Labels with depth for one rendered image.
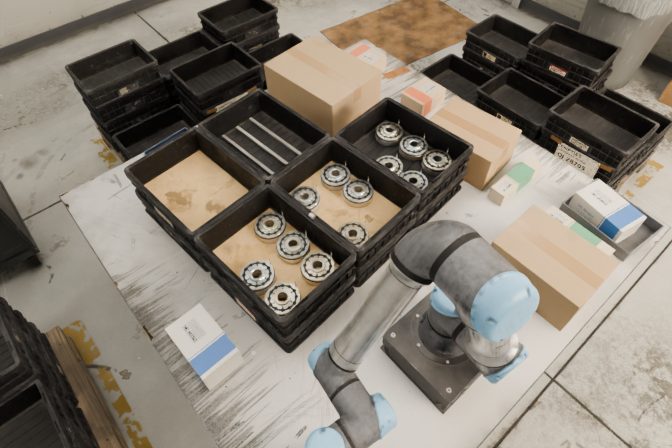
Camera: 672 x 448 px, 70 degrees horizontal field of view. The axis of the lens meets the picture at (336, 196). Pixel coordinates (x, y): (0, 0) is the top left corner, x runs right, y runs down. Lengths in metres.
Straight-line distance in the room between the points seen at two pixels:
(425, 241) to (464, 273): 0.09
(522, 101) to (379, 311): 2.10
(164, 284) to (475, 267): 1.15
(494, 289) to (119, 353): 1.95
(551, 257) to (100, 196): 1.60
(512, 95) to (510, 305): 2.19
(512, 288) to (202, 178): 1.23
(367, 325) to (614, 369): 1.70
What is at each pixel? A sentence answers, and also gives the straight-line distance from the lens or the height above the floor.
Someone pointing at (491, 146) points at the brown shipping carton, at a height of 0.86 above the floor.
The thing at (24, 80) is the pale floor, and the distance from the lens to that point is 4.19.
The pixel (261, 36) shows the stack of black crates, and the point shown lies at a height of 0.47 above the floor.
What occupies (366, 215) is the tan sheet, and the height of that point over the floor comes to 0.83.
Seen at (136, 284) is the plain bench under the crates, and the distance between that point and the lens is 1.73.
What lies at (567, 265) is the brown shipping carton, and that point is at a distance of 1.58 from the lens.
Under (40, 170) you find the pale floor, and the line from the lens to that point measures 3.38.
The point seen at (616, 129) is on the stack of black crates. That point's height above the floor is 0.49.
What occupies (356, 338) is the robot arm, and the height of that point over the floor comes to 1.18.
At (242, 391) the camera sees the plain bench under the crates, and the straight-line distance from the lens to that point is 1.48.
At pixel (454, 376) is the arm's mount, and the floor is 0.81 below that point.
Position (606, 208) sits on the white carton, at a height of 0.79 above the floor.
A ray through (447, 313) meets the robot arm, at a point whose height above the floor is 1.02.
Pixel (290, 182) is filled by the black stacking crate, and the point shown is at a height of 0.87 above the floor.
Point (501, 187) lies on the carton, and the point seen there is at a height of 0.76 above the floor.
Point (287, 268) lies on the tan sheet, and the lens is 1.48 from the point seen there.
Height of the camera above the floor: 2.09
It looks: 51 degrees down
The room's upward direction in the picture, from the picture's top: 1 degrees counter-clockwise
